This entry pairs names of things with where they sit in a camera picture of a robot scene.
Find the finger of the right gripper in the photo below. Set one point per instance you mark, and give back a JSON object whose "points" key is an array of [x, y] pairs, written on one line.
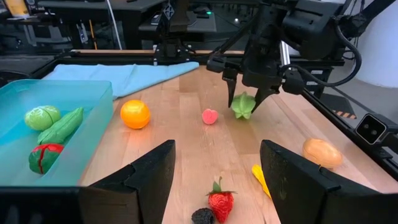
{"points": [[231, 84], [262, 95]]}

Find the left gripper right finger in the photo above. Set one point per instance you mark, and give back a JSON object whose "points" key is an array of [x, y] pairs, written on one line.
{"points": [[304, 199]]}

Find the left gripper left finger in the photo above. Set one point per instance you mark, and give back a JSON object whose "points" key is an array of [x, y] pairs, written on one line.
{"points": [[136, 199]]}

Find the light green toy starfruit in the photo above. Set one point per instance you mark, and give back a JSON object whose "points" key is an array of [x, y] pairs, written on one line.
{"points": [[243, 105]]}

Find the pink toy peach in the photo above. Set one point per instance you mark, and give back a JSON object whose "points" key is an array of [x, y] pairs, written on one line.
{"points": [[210, 116]]}

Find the black toy blackberry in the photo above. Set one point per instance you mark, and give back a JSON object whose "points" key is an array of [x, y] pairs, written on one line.
{"points": [[202, 216]]}

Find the small leafy toy strawberry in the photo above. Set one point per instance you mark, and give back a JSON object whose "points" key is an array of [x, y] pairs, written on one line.
{"points": [[220, 203]]}

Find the smooth orange toy fruit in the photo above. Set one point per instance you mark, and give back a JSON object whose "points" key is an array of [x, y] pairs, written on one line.
{"points": [[135, 114]]}

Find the red strawberry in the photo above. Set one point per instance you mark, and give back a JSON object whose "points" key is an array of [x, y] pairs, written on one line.
{"points": [[45, 158]]}

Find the green cucumber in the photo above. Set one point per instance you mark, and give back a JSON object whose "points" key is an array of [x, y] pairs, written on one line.
{"points": [[62, 127]]}

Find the green toy cabbage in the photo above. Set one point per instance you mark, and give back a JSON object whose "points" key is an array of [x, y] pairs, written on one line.
{"points": [[42, 117]]}

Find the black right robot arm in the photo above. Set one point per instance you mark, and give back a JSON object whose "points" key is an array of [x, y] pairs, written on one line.
{"points": [[311, 28]]}

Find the teal translucent tupperware container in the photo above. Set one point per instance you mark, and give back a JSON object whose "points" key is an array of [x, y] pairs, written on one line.
{"points": [[18, 93]]}

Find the tan toy potato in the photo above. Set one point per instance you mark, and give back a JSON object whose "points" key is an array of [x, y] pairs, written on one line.
{"points": [[321, 153]]}

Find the yellow toy pepper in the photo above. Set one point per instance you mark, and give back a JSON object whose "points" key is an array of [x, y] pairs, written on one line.
{"points": [[258, 175]]}

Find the light blue cloth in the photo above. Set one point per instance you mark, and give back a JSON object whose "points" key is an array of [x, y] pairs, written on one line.
{"points": [[124, 77]]}

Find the white rod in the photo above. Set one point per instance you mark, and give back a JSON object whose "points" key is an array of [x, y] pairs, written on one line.
{"points": [[113, 25]]}

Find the yellow pole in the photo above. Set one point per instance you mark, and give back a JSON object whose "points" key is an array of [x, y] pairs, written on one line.
{"points": [[92, 34]]}

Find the black desk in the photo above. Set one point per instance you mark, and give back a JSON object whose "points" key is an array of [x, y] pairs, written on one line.
{"points": [[77, 6]]}

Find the black table-level camera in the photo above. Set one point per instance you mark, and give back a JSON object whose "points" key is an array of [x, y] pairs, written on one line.
{"points": [[371, 129]]}

